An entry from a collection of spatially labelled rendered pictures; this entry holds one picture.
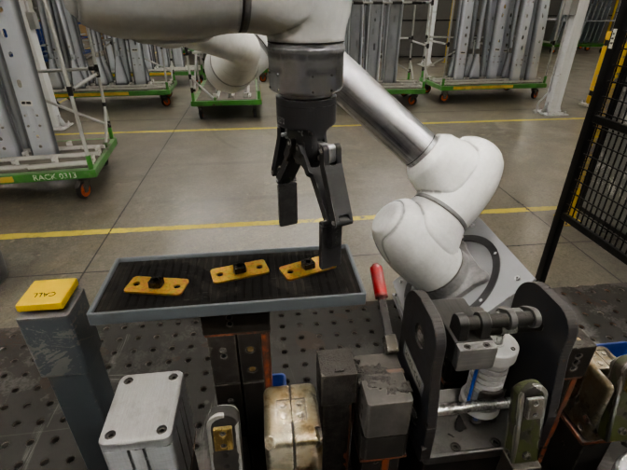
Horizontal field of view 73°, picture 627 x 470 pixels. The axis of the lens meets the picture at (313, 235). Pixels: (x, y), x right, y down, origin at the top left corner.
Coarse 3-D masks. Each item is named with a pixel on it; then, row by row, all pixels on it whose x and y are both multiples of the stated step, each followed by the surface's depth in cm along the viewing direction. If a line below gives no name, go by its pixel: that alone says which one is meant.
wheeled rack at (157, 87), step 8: (88, 40) 692; (104, 40) 696; (112, 48) 706; (160, 48) 636; (88, 56) 703; (152, 80) 709; (160, 80) 743; (168, 80) 739; (64, 88) 669; (88, 88) 656; (96, 88) 676; (104, 88) 658; (112, 88) 659; (120, 88) 661; (128, 88) 663; (136, 88) 665; (144, 88) 666; (152, 88) 668; (160, 88) 670; (168, 88) 665; (56, 96) 642; (64, 96) 644; (80, 96) 647; (88, 96) 650; (96, 96) 652; (104, 96) 654; (160, 96) 674; (168, 96) 683; (168, 104) 688
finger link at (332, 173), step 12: (336, 144) 49; (324, 156) 49; (336, 156) 50; (324, 168) 49; (336, 168) 50; (324, 180) 50; (336, 180) 50; (336, 192) 50; (336, 204) 50; (348, 204) 50; (336, 216) 50; (348, 216) 51
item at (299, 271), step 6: (306, 258) 64; (312, 258) 66; (318, 258) 66; (288, 264) 65; (294, 264) 65; (300, 264) 65; (306, 264) 63; (312, 264) 63; (318, 264) 65; (282, 270) 63; (288, 270) 64; (294, 270) 63; (300, 270) 63; (306, 270) 63; (312, 270) 63; (318, 270) 63; (324, 270) 64; (288, 276) 62; (294, 276) 62; (300, 276) 62
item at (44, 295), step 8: (48, 280) 62; (56, 280) 62; (64, 280) 62; (72, 280) 62; (32, 288) 60; (40, 288) 60; (48, 288) 60; (56, 288) 60; (64, 288) 60; (72, 288) 60; (24, 296) 58; (32, 296) 58; (40, 296) 58; (48, 296) 58; (56, 296) 58; (64, 296) 58; (16, 304) 57; (24, 304) 57; (32, 304) 57; (40, 304) 57; (48, 304) 57; (56, 304) 57; (64, 304) 58
